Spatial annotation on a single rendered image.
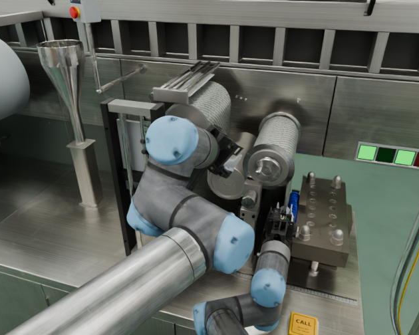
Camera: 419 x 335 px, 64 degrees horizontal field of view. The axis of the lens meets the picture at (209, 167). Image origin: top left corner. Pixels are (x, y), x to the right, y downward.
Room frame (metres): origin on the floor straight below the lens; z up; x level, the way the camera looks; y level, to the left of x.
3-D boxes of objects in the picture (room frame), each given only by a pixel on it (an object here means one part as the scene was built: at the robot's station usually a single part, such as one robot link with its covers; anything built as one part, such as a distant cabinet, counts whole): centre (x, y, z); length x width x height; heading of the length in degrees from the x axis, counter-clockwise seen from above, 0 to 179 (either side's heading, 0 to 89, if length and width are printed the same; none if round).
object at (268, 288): (0.55, -0.14, 1.11); 0.11 x 0.08 x 0.09; 162
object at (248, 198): (0.77, -0.11, 1.18); 0.04 x 0.02 x 0.04; 72
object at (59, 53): (1.15, 0.49, 1.50); 0.14 x 0.14 x 0.06
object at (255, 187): (0.80, -0.12, 1.05); 0.06 x 0.05 x 0.31; 162
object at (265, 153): (0.95, -0.20, 1.25); 0.26 x 0.12 x 0.12; 162
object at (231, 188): (0.99, -0.09, 1.17); 0.26 x 0.12 x 0.12; 162
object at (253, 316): (0.55, -0.13, 1.01); 0.11 x 0.08 x 0.11; 103
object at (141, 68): (1.17, 0.30, 1.41); 0.30 x 0.04 x 0.04; 162
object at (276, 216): (0.71, -0.19, 1.12); 0.12 x 0.08 x 0.09; 162
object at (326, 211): (0.93, -0.39, 1.00); 0.40 x 0.16 x 0.06; 162
